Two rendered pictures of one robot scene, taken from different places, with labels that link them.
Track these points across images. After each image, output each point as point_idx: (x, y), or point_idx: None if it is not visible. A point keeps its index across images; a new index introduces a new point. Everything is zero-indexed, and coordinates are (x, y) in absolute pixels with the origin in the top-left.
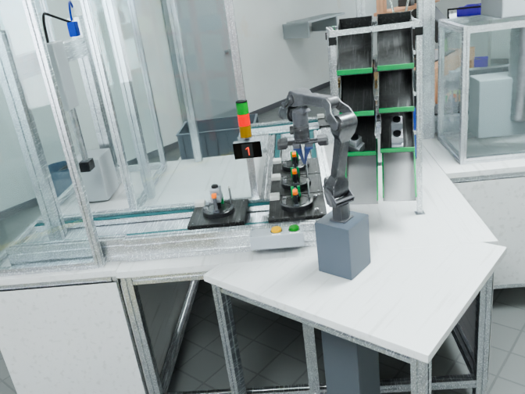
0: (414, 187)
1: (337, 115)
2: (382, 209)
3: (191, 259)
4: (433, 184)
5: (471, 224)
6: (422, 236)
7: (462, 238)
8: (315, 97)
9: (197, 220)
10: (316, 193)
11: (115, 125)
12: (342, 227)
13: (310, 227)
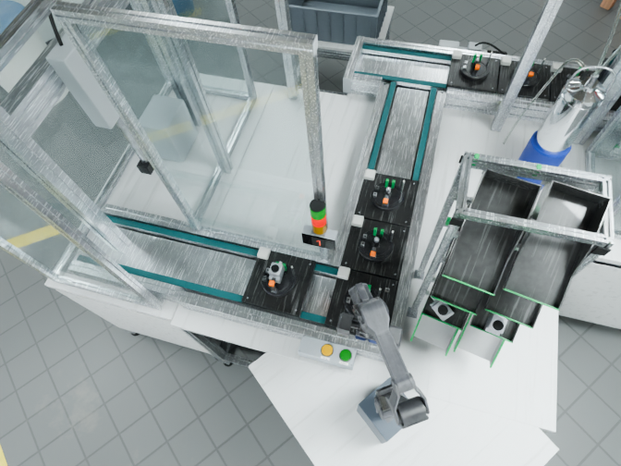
0: (495, 348)
1: (402, 411)
2: None
3: (242, 331)
4: None
5: (541, 385)
6: (480, 386)
7: (521, 410)
8: (386, 361)
9: (253, 290)
10: (390, 281)
11: (164, 176)
12: (383, 433)
13: (364, 351)
